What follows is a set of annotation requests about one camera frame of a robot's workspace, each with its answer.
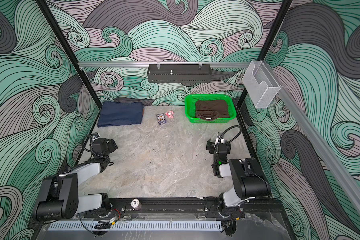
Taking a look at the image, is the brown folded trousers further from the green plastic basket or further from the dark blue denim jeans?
the dark blue denim jeans

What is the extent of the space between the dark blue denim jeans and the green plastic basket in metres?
0.37

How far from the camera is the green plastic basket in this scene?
1086mm

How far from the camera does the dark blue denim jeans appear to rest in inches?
42.8
